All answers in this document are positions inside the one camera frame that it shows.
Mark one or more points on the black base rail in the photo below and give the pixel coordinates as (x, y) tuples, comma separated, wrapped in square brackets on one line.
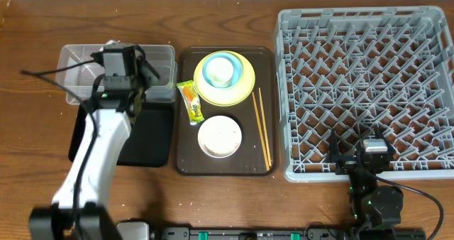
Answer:
[(143, 230)]

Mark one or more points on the pink white small bowl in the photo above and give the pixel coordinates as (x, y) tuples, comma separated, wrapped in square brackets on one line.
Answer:
[(219, 137)]

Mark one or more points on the light blue bowl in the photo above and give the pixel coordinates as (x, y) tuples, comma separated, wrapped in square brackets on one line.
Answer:
[(237, 66)]

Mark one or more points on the clear plastic bin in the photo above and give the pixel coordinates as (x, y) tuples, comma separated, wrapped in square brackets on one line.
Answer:
[(80, 79)]

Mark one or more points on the black tray bin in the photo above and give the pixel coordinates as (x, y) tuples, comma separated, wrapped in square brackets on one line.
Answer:
[(149, 142)]

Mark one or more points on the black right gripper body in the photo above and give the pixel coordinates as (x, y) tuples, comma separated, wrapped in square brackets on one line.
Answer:
[(347, 163)]

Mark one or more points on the yellow plate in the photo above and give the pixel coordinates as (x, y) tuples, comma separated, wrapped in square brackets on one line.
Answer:
[(225, 97)]

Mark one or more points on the green orange snack wrapper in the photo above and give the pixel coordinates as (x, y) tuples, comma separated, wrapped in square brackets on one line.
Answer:
[(191, 101)]

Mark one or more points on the white cup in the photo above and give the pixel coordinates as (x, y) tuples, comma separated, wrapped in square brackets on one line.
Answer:
[(220, 72)]

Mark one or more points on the wooden chopstick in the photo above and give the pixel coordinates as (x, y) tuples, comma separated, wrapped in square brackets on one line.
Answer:
[(267, 166), (264, 124)]

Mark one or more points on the grey dishwasher rack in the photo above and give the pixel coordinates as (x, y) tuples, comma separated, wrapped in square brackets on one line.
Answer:
[(352, 70)]

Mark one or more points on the right wooden chopstick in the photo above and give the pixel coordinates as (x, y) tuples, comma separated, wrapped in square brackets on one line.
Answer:
[(264, 124)]

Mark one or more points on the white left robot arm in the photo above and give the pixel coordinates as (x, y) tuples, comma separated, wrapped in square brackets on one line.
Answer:
[(80, 203)]

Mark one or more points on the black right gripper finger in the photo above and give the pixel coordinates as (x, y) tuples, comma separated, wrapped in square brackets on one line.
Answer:
[(333, 152), (380, 135)]

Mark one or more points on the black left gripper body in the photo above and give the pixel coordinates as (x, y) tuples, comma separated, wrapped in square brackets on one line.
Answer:
[(142, 74)]

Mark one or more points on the left wooden chopstick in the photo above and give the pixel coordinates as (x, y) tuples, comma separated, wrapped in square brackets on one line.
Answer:
[(267, 166)]

